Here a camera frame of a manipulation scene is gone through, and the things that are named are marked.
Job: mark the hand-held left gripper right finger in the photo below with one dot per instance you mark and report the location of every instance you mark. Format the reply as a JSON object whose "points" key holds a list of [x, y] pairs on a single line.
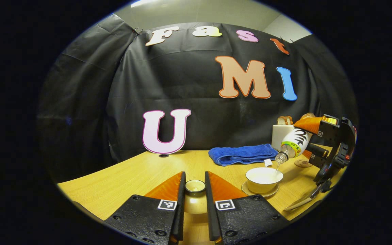
{"points": [[211, 211]]}

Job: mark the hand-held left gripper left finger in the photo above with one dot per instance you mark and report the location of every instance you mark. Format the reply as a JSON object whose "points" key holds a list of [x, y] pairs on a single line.
{"points": [[179, 211]]}

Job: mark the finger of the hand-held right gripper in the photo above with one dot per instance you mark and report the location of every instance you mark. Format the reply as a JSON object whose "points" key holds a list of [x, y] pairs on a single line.
{"points": [[318, 153], [310, 124]]}

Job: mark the cream teacup lid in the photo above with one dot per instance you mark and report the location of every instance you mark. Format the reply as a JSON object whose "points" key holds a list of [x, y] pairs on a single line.
{"points": [[195, 202]]}

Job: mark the round cork coaster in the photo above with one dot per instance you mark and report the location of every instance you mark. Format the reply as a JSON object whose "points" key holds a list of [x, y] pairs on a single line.
{"points": [[303, 164]]}

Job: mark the clear water bottle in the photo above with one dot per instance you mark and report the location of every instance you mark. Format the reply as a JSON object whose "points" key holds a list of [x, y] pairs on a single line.
{"points": [[296, 141]]}

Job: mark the cream ceramic teacup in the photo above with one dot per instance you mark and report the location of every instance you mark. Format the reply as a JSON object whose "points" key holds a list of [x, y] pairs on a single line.
{"points": [[262, 183]]}

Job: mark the toasted bread slice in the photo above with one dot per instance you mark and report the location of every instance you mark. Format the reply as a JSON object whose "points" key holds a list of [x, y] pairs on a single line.
{"points": [[281, 120], [289, 119]]}

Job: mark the white toaster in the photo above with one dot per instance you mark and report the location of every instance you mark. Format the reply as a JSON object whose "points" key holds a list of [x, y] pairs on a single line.
{"points": [[279, 136]]}

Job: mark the cream saucer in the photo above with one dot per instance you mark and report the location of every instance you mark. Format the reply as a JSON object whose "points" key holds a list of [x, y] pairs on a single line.
{"points": [[250, 192]]}

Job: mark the blue folded towel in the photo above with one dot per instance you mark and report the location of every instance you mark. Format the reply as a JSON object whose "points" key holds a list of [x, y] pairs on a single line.
{"points": [[242, 153]]}

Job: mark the black backdrop cloth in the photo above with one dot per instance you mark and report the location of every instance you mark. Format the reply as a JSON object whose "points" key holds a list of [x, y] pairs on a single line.
{"points": [[80, 102]]}

